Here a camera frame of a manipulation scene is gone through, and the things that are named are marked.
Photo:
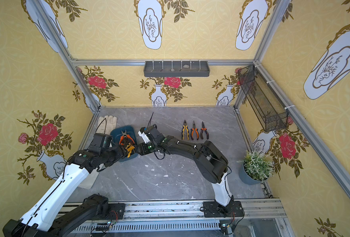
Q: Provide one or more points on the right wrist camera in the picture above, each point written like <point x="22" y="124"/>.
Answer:
<point x="151" y="134"/>

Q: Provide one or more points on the potted green plant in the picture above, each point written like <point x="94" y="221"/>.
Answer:
<point x="256" y="168"/>

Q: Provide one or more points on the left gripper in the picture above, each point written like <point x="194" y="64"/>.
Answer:
<point x="122" y="149"/>

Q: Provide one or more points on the aluminium corner frame post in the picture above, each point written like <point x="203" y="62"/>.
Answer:
<point x="275" y="20"/>

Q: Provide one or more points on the orange black reversed pliers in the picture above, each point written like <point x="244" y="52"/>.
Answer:
<point x="126" y="139"/>

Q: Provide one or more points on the aluminium front rail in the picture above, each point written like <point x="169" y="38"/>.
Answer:
<point x="185" y="215"/>

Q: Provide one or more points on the teal plastic storage box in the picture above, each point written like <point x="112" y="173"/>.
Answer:
<point x="117" y="135"/>

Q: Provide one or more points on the yellow handled pliers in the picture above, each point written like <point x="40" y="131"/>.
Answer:
<point x="185" y="131"/>

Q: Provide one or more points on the yellow black combination pliers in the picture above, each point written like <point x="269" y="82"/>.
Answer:
<point x="130" y="150"/>

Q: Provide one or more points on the beige work glove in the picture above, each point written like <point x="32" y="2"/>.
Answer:
<point x="106" y="124"/>

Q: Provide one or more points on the orange black long-nose pliers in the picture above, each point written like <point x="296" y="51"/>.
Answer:
<point x="204" y="134"/>

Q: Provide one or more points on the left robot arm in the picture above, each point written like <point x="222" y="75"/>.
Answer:
<point x="42" y="221"/>

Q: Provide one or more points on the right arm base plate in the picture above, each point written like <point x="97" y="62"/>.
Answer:
<point x="214" y="209"/>

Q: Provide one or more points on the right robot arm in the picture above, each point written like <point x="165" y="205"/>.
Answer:
<point x="212" y="164"/>

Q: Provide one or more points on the white green work glove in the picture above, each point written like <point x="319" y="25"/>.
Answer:
<point x="88" y="182"/>

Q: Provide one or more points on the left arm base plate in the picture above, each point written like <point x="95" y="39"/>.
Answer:
<point x="113" y="211"/>

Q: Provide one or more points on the grey wall shelf tray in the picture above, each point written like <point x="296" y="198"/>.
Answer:
<point x="176" y="68"/>

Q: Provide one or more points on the black wire mesh basket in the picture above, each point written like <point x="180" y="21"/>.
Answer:
<point x="266" y="105"/>

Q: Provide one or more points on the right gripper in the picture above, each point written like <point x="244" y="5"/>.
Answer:
<point x="146" y="148"/>

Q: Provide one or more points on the orange black combination pliers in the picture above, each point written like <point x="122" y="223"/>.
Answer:
<point x="194" y="132"/>

